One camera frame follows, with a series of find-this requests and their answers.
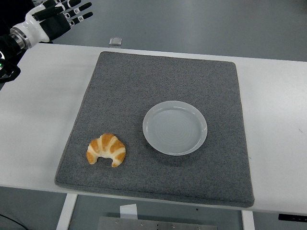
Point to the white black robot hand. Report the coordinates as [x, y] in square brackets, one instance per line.
[36, 28]

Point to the croissant bread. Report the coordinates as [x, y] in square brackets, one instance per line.
[108, 146]

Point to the small silver square floor plate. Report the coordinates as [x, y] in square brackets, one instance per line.
[115, 41]

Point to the white round plate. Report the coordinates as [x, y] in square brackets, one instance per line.
[175, 129]

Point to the grey metal plate with screws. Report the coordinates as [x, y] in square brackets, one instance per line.
[156, 224]

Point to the grey felt mat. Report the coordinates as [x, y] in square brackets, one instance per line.
[156, 79]

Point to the white table leg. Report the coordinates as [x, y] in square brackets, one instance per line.
[247, 221]
[67, 210]

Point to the black table control panel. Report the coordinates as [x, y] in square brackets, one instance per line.
[292, 217]

